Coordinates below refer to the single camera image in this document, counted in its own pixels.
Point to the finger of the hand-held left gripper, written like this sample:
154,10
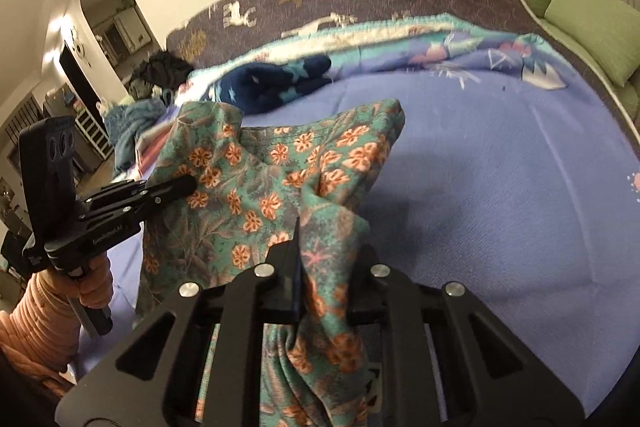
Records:
165,189
117,191

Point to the blue denim cloth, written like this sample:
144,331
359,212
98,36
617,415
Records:
132,127

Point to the white slatted rack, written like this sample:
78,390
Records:
95,132

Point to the teal floral garment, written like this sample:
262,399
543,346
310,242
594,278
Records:
240,187

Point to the person's left hand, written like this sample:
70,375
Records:
95,287

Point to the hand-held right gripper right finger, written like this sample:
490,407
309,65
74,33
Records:
367,287

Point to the blue printed blanket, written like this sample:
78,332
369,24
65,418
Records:
475,167

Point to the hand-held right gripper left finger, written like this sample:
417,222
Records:
297,262

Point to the dark clothes pile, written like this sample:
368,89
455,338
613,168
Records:
160,74

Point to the navy star fleece garment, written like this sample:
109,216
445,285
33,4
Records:
270,84

